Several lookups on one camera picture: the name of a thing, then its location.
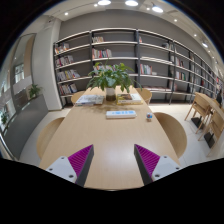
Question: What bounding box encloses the green plant in white pot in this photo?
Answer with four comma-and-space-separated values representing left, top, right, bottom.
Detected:
86, 61, 143, 102

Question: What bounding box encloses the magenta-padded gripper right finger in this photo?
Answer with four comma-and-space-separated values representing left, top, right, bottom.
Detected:
133, 143, 183, 186

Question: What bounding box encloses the grey shelf unit with books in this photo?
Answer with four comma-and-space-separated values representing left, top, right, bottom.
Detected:
53, 27, 224, 108

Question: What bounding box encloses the white photo-cover book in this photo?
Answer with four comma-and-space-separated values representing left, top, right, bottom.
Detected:
117, 93, 143, 103

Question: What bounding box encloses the white magazine stack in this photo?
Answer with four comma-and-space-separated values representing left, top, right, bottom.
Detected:
74, 94, 105, 107

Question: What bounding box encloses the long wooden side table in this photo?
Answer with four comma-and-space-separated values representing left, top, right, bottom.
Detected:
194, 91, 224, 115

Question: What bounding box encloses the slatted wooden chair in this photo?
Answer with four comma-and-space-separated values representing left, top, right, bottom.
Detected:
184, 92, 212, 130
198, 108, 224, 158

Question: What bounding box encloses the white power strip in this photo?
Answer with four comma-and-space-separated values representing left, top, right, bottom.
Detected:
105, 110, 137, 120

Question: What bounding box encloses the person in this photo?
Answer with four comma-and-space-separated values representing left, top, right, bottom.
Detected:
215, 91, 224, 106

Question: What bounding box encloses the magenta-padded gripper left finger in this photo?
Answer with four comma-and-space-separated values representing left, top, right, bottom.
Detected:
45, 144, 95, 188

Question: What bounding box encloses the small green potted plant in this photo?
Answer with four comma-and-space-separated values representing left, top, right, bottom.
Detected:
0, 111, 10, 126
28, 83, 43, 100

